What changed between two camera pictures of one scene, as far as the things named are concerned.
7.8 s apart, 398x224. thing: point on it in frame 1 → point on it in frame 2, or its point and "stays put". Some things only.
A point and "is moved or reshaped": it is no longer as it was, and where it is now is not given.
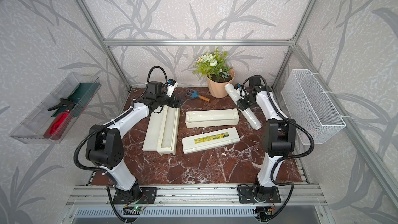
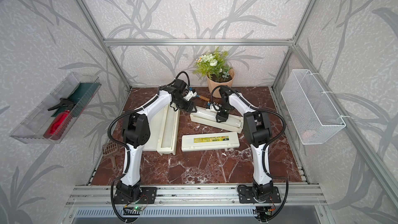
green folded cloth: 81,97 stays put
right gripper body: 244,102 → 223,113
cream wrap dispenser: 212,117 is moved or reshaped
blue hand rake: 194,94 stays put
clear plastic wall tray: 52,120 stays put
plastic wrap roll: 249,113 is moved or reshaped
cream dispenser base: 161,131 stays put
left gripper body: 166,100 → 184,105
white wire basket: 306,102 stays put
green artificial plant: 213,65 stays put
